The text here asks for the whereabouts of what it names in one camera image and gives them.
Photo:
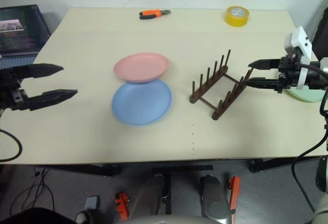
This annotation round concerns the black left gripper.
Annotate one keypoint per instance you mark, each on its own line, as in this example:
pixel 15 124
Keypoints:
pixel 10 90

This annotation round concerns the orange clamp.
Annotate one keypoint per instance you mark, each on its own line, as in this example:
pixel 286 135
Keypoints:
pixel 122 204
pixel 234 198

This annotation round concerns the yellow tape roll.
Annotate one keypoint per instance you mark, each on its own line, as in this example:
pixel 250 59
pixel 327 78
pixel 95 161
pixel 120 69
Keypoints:
pixel 237 20

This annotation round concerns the brown wooden dish rack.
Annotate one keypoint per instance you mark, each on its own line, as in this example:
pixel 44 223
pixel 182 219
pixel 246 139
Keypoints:
pixel 216 88

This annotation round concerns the small grey box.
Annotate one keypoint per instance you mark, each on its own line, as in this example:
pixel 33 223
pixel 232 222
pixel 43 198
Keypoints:
pixel 92 203

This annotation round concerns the green plate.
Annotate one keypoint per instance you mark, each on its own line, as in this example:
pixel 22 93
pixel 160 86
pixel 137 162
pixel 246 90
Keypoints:
pixel 307 96

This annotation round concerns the orange black pliers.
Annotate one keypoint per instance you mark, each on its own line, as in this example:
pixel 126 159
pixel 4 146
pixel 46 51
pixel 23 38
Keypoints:
pixel 151 13

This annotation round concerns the black table frame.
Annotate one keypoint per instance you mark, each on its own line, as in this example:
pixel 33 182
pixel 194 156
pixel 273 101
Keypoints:
pixel 179 168

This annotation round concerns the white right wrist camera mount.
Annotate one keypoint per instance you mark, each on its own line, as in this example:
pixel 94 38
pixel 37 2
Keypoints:
pixel 299 38

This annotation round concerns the black laptop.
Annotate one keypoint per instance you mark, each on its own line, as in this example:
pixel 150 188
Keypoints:
pixel 20 34

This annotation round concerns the grey rounded robot foot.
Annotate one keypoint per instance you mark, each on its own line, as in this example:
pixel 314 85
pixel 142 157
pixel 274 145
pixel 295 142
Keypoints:
pixel 150 198
pixel 214 198

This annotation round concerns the silver robot torso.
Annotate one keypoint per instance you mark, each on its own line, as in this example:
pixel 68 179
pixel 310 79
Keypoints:
pixel 179 220

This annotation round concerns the pink plate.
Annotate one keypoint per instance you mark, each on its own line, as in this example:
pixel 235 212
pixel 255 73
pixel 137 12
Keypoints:
pixel 141 67

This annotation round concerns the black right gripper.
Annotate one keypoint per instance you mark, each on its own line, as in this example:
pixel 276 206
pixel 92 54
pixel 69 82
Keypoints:
pixel 288 76

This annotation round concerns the blue plate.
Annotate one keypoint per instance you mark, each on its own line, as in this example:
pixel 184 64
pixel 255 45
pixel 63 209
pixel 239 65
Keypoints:
pixel 141 103

